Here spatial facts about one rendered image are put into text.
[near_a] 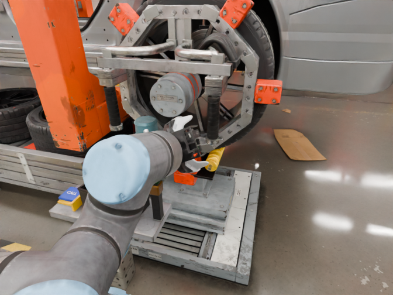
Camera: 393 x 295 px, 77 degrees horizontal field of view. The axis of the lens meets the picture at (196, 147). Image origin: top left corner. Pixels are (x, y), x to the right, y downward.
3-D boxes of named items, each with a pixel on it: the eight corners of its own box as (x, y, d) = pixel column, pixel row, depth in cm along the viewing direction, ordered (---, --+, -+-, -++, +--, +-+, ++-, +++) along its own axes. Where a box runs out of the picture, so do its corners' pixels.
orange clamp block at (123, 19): (144, 21, 94) (127, 2, 92) (134, 23, 87) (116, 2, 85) (134, 35, 97) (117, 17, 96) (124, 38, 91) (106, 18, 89)
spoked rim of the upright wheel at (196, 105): (281, 68, 110) (197, -18, 103) (281, 81, 91) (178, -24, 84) (207, 136, 137) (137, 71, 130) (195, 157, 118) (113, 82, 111)
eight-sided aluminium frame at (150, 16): (248, 151, 106) (266, 4, 79) (247, 159, 100) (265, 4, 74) (134, 135, 119) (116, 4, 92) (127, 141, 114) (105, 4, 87)
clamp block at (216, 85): (227, 88, 76) (228, 69, 73) (221, 96, 68) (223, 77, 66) (211, 86, 77) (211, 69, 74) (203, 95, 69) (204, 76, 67)
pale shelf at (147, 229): (172, 209, 98) (171, 203, 97) (154, 243, 84) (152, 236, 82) (80, 189, 109) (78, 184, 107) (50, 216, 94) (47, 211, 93)
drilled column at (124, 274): (135, 270, 121) (123, 205, 100) (125, 290, 112) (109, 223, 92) (117, 265, 123) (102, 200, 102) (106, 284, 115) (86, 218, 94)
